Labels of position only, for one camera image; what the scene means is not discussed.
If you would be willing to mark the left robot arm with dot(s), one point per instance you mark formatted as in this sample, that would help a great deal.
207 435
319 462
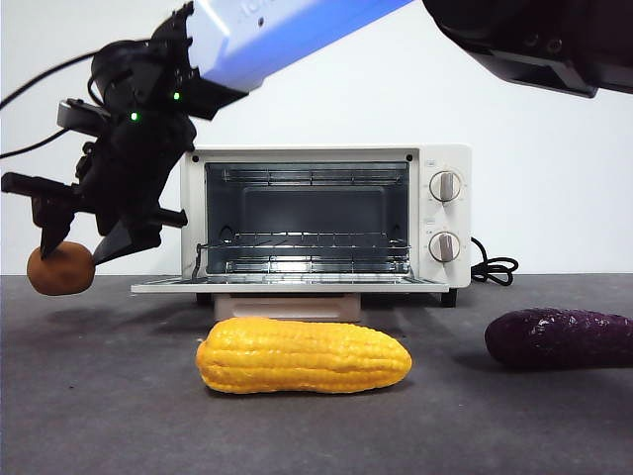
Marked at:
257 44

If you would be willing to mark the glass oven door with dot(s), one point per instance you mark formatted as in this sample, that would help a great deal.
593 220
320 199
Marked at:
297 286

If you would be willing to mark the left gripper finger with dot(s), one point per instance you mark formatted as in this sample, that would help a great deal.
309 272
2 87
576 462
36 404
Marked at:
52 222
123 242

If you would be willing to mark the white toaster oven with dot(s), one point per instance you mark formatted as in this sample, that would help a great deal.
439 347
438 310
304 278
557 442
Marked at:
316 156

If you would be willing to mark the purple sweet potato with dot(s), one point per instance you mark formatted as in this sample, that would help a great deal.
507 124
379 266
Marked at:
559 341

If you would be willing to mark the beige oven knob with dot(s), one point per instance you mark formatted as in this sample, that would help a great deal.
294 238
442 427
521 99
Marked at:
444 247
446 187

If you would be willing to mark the yellow corn cob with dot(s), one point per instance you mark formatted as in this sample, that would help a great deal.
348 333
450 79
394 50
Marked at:
301 356

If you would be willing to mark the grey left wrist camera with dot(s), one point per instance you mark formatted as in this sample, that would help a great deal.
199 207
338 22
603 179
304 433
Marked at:
81 116

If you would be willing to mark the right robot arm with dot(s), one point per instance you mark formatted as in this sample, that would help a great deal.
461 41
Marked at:
544 39

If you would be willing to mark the brown potato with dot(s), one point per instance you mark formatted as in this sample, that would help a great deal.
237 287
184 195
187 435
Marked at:
62 272

